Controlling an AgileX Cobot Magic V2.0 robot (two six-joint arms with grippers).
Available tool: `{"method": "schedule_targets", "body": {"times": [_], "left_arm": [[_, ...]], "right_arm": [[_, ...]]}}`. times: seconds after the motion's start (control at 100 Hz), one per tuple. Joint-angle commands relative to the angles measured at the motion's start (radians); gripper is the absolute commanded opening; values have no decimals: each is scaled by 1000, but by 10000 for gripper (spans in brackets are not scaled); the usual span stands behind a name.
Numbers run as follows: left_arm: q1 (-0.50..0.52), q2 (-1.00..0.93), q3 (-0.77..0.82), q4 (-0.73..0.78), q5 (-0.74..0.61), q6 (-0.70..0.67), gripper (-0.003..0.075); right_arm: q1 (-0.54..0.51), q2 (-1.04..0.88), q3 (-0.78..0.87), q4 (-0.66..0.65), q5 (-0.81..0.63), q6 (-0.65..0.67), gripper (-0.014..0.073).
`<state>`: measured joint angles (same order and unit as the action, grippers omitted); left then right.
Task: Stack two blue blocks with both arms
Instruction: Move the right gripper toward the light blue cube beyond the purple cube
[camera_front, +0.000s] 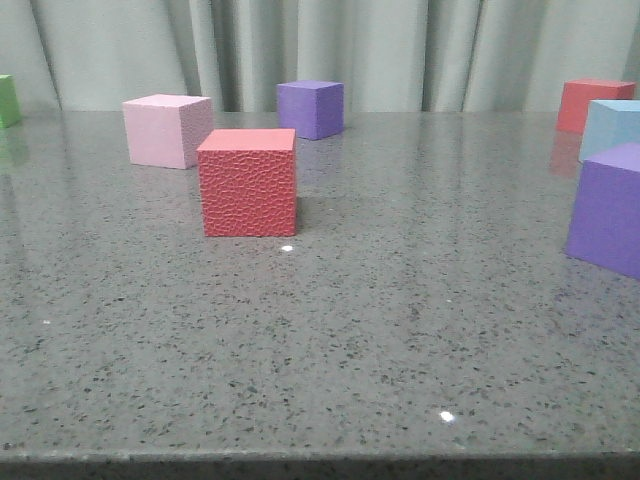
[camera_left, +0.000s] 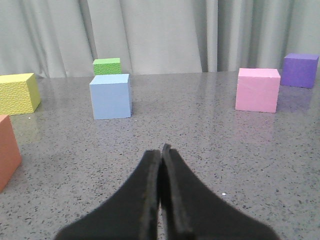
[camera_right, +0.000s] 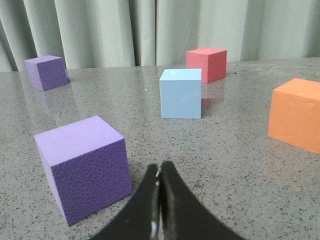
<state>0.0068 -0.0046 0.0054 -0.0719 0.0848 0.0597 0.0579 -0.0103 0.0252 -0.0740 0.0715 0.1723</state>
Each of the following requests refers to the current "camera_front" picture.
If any light blue foam cube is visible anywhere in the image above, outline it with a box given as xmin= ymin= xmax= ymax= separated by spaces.
xmin=579 ymin=99 xmax=640 ymax=162

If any red textured foam cube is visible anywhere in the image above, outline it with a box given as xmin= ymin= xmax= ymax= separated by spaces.
xmin=197 ymin=128 xmax=296 ymax=237

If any purple foam cube far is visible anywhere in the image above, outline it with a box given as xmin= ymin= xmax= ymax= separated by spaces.
xmin=276 ymin=80 xmax=344 ymax=140

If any purple foam cube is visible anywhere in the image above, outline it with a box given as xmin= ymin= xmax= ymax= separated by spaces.
xmin=565 ymin=143 xmax=639 ymax=279
xmin=276 ymin=80 xmax=344 ymax=140

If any pink foam cube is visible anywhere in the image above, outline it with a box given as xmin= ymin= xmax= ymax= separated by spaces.
xmin=122 ymin=94 xmax=214 ymax=169

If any purple foam cube near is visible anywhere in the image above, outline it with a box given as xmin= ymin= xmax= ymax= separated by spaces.
xmin=565 ymin=143 xmax=639 ymax=279

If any red foam cube far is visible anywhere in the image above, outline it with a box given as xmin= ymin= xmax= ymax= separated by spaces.
xmin=556 ymin=78 xmax=636 ymax=134

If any grey-green curtain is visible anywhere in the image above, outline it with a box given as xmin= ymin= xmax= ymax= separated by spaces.
xmin=1 ymin=1 xmax=639 ymax=112

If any green foam cube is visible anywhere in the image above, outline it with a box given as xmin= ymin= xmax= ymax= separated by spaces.
xmin=0 ymin=74 xmax=21 ymax=128

